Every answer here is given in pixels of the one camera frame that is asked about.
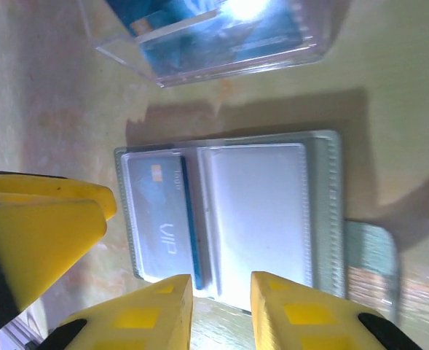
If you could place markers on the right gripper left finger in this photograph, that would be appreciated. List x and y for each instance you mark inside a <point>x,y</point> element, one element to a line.
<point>141,317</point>

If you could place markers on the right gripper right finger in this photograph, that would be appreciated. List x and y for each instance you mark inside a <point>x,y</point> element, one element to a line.
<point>301,317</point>

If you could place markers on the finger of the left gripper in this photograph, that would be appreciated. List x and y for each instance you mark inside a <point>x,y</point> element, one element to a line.
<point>54,189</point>
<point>35,248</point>

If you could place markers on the blue VIP credit card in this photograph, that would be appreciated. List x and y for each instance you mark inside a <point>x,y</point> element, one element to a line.
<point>214,40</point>
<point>159,218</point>

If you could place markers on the clear acrylic box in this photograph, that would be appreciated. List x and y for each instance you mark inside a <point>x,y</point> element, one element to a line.
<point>207,54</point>

